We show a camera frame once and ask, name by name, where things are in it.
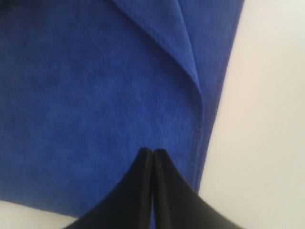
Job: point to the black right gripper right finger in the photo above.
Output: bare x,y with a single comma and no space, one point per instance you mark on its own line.
176,205

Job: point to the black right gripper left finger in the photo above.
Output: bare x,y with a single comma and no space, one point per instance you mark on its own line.
129,204

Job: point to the blue microfibre towel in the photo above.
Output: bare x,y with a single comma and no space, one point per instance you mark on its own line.
85,83

